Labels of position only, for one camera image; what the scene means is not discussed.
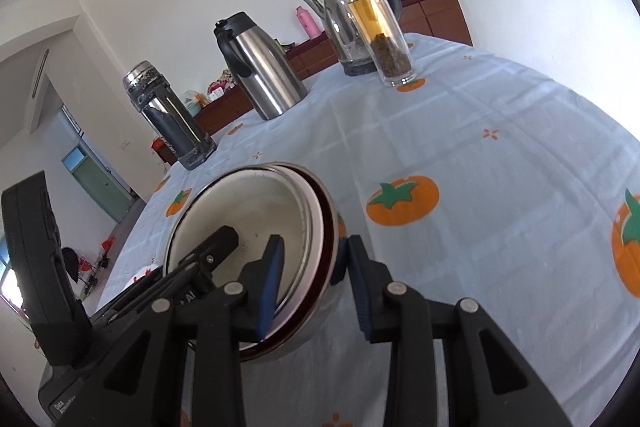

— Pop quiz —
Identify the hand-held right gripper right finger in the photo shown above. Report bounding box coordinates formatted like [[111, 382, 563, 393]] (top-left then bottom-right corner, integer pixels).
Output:
[[346, 234, 571, 427]]

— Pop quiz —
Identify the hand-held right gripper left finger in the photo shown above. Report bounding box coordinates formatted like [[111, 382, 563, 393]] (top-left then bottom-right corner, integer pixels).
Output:
[[54, 234, 286, 427]]

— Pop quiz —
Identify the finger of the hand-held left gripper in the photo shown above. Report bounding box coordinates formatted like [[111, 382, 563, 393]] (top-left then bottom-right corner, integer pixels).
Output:
[[90, 268, 176, 324], [169, 225, 240, 303]]

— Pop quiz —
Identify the white enamel bowl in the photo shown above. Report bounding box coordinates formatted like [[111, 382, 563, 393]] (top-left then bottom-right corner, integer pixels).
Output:
[[164, 164, 321, 343]]

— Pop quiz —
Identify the red wheeled cart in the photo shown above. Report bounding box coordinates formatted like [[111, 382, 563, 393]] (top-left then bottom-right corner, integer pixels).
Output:
[[75, 237, 118, 293]]

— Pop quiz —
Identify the green door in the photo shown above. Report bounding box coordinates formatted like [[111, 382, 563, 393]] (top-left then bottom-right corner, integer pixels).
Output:
[[62, 146, 133, 222]]

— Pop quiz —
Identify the orange printed cloth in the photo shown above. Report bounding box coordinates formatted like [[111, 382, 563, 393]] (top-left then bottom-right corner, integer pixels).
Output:
[[152, 139, 176, 164]]

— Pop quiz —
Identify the pale blue persimmon print tablecloth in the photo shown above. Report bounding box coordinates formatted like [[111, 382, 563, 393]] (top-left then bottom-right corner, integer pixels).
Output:
[[82, 32, 640, 427]]

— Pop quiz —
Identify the dark grey thermos flask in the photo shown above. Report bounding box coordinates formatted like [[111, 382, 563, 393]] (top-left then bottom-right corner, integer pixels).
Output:
[[123, 60, 218, 171]]

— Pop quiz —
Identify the stainless steel carafe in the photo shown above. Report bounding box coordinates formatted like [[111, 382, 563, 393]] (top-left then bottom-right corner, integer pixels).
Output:
[[214, 11, 309, 121]]

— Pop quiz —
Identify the glass tea bottle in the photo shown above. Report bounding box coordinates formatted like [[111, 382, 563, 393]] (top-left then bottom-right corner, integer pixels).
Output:
[[326, 0, 417, 88]]

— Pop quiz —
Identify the stainless steel electric kettle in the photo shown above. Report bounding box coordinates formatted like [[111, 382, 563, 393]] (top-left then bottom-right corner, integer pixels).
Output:
[[301, 0, 403, 78]]

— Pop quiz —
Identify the pink thermos jug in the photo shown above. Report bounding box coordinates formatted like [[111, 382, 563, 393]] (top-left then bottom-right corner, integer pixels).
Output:
[[294, 6, 321, 38]]

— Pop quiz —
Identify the dark wooden sideboard cabinet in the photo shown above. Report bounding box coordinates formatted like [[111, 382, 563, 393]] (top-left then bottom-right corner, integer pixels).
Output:
[[152, 0, 473, 165]]

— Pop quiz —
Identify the wall tube light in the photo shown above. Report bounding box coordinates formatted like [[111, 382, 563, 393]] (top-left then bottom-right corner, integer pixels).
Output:
[[31, 49, 51, 98]]

